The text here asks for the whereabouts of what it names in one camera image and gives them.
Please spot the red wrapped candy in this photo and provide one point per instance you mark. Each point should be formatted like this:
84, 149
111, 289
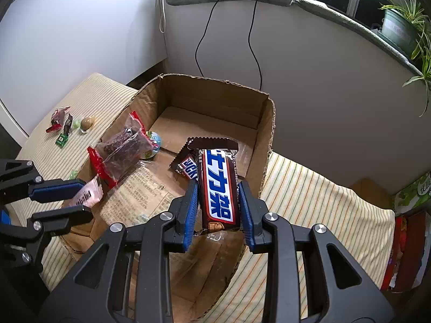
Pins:
58, 117

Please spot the brown round candy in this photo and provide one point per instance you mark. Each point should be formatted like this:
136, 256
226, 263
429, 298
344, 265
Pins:
87, 123

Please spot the small brown chocolate bar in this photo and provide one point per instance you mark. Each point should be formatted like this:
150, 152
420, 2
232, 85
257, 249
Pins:
188, 169

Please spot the green printed bag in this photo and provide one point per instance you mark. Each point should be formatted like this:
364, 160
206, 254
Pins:
414, 193

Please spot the large brown chocolate bar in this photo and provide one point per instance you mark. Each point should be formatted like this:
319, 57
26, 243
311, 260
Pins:
217, 188

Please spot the small dark candy packet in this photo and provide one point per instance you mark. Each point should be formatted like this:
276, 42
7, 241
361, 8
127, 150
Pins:
68, 123

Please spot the cardboard box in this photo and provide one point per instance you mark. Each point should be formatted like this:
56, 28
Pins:
202, 114

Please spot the green wrapped candy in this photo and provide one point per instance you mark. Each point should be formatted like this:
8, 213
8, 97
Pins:
73, 174

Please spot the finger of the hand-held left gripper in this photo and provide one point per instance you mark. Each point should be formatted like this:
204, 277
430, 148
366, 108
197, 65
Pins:
57, 190
67, 217

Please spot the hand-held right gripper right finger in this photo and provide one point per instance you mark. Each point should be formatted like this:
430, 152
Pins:
247, 218

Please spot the clear printed cracker packet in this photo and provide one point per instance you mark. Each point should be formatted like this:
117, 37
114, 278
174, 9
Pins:
141, 191

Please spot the clear red-ended dried fruit packet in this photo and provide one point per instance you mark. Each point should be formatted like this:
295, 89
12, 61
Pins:
121, 148

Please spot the round green jelly cup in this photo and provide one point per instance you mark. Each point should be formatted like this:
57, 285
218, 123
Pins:
155, 141

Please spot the small green square packet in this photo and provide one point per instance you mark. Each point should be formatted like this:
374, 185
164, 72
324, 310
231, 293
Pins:
62, 139

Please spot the pink snack packet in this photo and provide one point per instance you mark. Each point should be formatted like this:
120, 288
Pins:
87, 195

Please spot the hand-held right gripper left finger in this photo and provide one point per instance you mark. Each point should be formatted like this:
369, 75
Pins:
189, 215

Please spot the potted spider plant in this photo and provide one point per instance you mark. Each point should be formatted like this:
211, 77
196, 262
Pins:
397, 30

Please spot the small green round candy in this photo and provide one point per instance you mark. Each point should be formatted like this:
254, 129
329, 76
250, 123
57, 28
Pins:
77, 124

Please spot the red storage box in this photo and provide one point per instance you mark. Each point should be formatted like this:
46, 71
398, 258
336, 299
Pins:
407, 252

